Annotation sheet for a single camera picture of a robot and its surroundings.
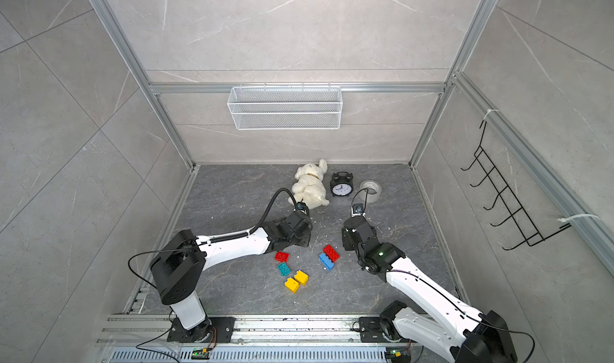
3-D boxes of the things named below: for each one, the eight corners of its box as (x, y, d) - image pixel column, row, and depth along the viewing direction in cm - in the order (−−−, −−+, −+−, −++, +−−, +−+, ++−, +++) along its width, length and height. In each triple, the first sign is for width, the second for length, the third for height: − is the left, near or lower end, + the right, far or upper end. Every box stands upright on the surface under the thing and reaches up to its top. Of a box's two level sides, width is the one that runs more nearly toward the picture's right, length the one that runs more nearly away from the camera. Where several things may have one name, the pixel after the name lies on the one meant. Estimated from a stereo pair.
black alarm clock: (330, 196, 109) (332, 181, 100) (330, 186, 112) (331, 171, 104) (350, 196, 109) (353, 181, 100) (349, 186, 112) (352, 171, 104)
